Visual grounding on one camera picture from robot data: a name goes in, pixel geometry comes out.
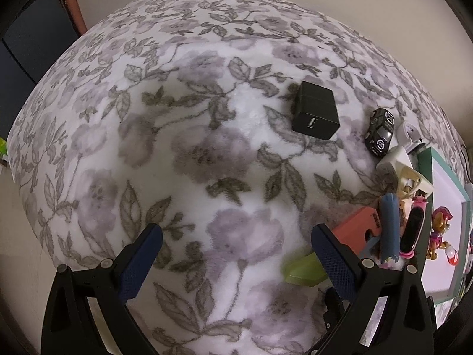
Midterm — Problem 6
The light green block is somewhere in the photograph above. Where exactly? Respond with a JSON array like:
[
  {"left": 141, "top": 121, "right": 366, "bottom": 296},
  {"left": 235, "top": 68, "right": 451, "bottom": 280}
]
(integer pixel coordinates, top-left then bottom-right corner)
[{"left": 283, "top": 251, "right": 330, "bottom": 288}]

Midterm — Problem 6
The pink toy dog figure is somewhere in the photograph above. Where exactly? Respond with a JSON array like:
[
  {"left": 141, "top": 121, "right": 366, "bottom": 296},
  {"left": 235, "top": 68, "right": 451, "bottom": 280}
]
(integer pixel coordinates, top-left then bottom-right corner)
[{"left": 427, "top": 207, "right": 456, "bottom": 262}]

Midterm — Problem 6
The green framed white tray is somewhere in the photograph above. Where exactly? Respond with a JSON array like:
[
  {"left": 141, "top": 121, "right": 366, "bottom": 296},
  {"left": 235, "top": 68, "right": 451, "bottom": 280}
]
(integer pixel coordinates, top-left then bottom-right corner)
[{"left": 415, "top": 147, "right": 473, "bottom": 306}]

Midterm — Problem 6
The black charger block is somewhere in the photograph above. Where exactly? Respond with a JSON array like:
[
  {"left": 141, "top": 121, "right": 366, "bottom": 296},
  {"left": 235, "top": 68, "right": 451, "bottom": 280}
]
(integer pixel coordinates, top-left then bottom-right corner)
[{"left": 291, "top": 80, "right": 341, "bottom": 141}]

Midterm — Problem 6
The black cable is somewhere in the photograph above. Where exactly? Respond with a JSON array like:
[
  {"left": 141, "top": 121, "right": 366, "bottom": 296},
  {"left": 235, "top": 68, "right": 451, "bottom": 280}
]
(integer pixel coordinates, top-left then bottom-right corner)
[{"left": 460, "top": 144, "right": 473, "bottom": 172}]

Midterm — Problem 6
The salmon pink block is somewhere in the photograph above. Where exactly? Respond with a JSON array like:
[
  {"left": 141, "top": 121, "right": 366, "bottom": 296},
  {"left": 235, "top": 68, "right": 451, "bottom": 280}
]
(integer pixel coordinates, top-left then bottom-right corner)
[{"left": 333, "top": 207, "right": 383, "bottom": 258}]

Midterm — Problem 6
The black toy car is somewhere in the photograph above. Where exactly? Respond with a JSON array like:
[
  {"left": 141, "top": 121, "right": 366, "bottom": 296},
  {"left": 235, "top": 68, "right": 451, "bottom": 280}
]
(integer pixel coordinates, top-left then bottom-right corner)
[{"left": 364, "top": 108, "right": 395, "bottom": 159}]

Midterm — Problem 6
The pink band smart watch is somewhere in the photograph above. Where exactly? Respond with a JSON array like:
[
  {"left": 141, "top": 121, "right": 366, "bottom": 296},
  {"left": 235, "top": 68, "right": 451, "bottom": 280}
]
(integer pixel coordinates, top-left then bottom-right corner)
[{"left": 399, "top": 192, "right": 429, "bottom": 260}]

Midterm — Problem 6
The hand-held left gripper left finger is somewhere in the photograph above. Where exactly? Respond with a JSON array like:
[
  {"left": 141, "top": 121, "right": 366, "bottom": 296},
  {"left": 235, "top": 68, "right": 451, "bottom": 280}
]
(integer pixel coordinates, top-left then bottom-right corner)
[{"left": 41, "top": 223, "right": 164, "bottom": 355}]

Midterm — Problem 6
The dark blue cabinet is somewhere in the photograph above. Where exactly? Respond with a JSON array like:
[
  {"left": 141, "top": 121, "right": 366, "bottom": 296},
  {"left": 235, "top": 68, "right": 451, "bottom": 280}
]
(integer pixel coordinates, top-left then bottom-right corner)
[{"left": 0, "top": 5, "right": 80, "bottom": 153}]

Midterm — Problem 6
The floral fleece blanket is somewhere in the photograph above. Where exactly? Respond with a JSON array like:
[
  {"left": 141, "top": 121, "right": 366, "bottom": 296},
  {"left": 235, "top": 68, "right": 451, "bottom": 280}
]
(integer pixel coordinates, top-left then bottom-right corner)
[{"left": 7, "top": 0, "right": 471, "bottom": 355}]

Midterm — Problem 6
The white earbud case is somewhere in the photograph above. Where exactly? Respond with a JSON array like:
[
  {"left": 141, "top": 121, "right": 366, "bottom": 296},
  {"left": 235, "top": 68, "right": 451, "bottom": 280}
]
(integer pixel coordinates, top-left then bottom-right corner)
[{"left": 396, "top": 121, "right": 425, "bottom": 153}]

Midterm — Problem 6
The orange brown board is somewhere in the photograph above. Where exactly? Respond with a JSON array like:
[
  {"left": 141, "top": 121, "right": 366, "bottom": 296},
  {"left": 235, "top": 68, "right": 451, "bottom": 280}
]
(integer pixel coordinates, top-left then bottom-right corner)
[{"left": 55, "top": 0, "right": 88, "bottom": 38}]

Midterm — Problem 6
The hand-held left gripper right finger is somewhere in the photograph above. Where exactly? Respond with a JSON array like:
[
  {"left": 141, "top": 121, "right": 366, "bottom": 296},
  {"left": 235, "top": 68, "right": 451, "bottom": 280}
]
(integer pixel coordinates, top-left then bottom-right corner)
[{"left": 311, "top": 224, "right": 435, "bottom": 355}]

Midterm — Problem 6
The blue hair roller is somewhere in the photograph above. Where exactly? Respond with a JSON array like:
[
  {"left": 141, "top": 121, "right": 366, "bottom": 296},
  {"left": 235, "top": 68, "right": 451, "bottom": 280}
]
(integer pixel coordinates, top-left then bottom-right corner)
[{"left": 380, "top": 192, "right": 402, "bottom": 264}]

